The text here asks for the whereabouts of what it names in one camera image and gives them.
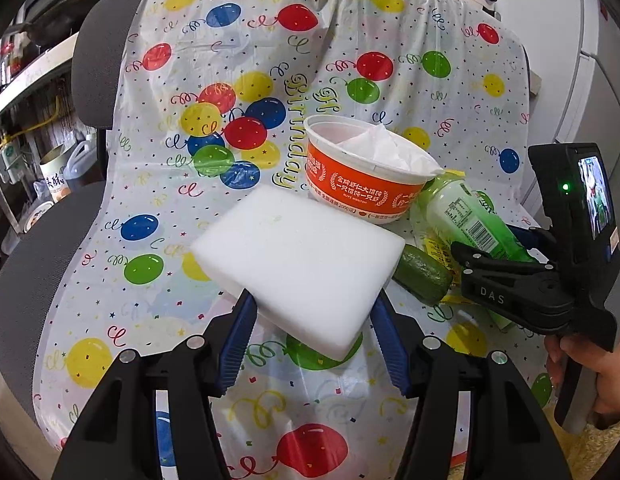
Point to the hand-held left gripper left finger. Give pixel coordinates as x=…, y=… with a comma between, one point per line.
x=237, y=340

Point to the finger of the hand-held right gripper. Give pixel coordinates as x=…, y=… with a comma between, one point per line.
x=537, y=245
x=509, y=290

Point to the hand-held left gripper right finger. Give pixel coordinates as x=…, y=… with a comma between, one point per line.
x=392, y=345

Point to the green plastic bottle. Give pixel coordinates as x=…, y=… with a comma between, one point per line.
x=459, y=215

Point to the white foam sponge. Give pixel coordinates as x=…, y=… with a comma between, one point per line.
x=290, y=260

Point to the person's right forearm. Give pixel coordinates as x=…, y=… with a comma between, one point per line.
x=599, y=455

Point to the person's right hand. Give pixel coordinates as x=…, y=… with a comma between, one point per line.
x=614, y=385

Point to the dark green sponge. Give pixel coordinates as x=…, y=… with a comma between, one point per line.
x=422, y=272

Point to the green drink bottle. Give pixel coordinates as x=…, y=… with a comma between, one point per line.
x=434, y=252

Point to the orange instant noodle bowl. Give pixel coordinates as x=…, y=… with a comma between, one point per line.
x=350, y=185

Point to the grey refrigerator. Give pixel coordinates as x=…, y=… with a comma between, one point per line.
x=589, y=85

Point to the white crumpled paper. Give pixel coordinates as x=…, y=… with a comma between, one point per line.
x=384, y=150

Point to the balloon print plastic cover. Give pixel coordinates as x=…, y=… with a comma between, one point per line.
x=140, y=170

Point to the black office chair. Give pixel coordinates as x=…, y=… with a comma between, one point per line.
x=40, y=260

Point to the white plate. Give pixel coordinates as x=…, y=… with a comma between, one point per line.
x=37, y=217

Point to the white detergent jug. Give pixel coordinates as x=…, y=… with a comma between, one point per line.
x=85, y=160

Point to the printed tin can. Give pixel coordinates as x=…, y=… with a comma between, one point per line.
x=52, y=175

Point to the white kitchen counter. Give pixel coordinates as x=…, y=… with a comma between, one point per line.
x=20, y=92

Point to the green white wall socket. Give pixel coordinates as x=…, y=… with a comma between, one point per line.
x=7, y=160

